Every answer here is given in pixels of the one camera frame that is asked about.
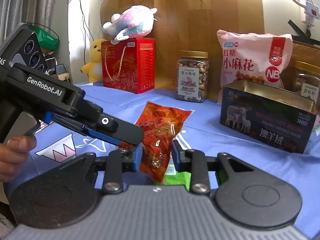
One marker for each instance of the blue printed tablecloth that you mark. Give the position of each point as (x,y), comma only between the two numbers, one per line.
(67,202)

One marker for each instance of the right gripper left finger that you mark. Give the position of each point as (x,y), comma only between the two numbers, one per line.
(121,168)

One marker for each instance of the pink twisted dough snack bag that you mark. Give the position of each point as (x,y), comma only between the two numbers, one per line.
(254,57)

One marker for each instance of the person's left hand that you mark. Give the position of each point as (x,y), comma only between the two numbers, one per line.
(14,154)

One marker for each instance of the black tin storage box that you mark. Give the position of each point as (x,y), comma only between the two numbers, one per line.
(274,116)

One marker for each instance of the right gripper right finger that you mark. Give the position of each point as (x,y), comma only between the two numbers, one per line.
(194,162)

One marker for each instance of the green bag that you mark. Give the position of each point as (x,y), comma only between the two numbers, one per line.
(46,41)

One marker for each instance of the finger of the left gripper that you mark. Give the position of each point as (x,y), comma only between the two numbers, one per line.
(104,127)

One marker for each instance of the phone mounted on gripper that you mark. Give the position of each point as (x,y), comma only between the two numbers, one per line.
(22,46)

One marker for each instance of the yellow duck plush toy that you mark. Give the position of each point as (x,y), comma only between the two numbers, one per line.
(93,69)

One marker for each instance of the clear nut jar gold lid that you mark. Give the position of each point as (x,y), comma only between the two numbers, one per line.
(192,76)

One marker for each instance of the red spicy snack packet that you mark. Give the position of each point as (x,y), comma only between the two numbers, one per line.
(160,125)

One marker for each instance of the dark green snack packet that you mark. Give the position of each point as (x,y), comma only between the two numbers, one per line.
(172,177)

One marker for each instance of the white power strip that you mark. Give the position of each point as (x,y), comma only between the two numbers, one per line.
(308,2)

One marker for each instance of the pink white plush toy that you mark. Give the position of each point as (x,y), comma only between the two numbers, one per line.
(135,22)

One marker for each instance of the red gift box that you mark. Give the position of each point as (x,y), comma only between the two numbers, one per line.
(129,65)

